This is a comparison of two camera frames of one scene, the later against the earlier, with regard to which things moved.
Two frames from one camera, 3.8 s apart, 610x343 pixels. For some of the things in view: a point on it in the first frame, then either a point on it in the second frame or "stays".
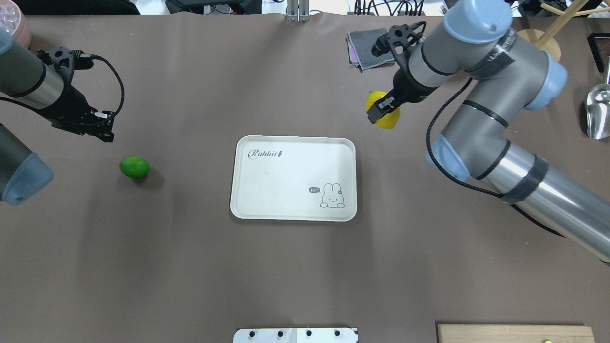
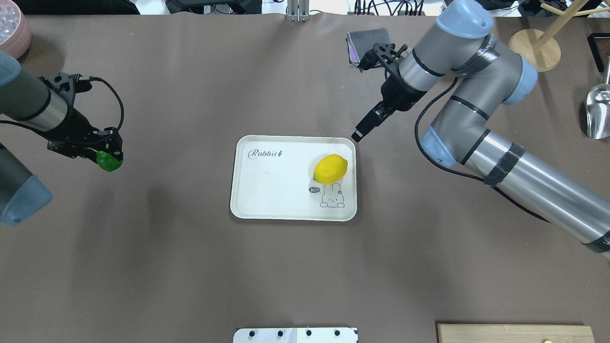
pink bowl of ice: (12, 19) stays
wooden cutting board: (512, 333) stays
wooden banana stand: (544, 40) stays
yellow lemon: (390, 119) -> (330, 168)
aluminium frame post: (298, 11) stays
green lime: (134, 167) -> (107, 162)
